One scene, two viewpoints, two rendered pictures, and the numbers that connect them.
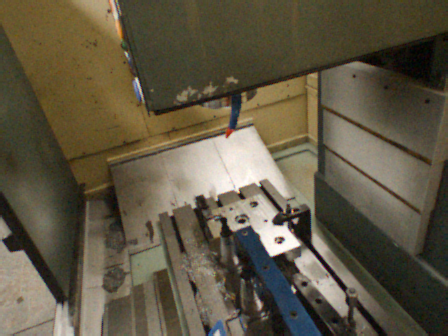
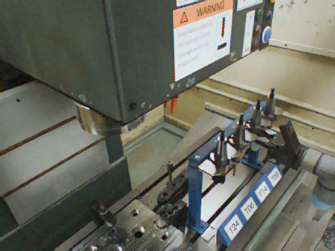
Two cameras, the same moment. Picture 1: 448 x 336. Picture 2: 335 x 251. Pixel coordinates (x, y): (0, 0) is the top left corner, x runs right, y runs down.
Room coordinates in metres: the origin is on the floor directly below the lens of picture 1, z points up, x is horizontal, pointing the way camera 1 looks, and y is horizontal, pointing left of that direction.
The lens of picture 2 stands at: (0.99, 0.49, 1.80)
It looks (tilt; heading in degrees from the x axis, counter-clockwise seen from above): 35 degrees down; 237
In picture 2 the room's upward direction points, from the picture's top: 3 degrees counter-clockwise
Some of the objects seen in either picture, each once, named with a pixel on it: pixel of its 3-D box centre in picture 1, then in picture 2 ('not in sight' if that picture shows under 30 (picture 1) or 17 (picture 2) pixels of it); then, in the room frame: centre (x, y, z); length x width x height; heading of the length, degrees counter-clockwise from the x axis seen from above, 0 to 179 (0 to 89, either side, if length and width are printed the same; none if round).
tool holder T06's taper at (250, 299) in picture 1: (250, 287); (239, 131); (0.38, -0.01, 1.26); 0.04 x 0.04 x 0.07
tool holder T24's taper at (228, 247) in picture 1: (228, 245); (221, 147); (0.48, 0.01, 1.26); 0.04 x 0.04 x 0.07
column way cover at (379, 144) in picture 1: (369, 150); (51, 145); (0.89, -0.48, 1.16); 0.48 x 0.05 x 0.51; 13
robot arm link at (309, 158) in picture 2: not in sight; (310, 159); (0.22, 0.17, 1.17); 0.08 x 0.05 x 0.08; 13
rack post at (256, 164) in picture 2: not in sight; (256, 137); (0.12, -0.13, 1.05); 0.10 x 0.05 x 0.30; 103
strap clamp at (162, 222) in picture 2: not in sight; (172, 217); (0.64, -0.05, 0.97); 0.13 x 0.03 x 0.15; 13
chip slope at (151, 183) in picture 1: (203, 188); not in sight; (1.43, 0.11, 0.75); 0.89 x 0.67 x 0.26; 103
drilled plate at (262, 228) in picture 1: (247, 233); (128, 246); (0.82, -0.05, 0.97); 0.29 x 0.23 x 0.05; 13
